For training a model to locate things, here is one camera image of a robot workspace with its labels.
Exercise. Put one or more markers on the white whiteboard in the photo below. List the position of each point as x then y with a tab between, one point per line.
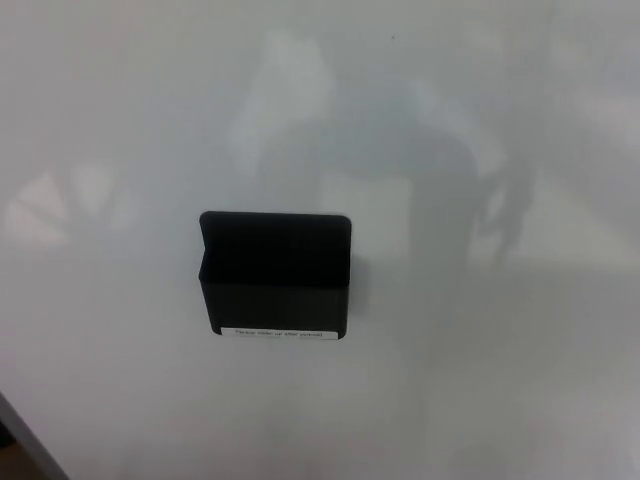
450	375

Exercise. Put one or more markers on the black magnetic marker holder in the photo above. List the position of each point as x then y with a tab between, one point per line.
275	280

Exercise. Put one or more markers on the grey whiteboard frame edge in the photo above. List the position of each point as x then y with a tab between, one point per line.
27	440

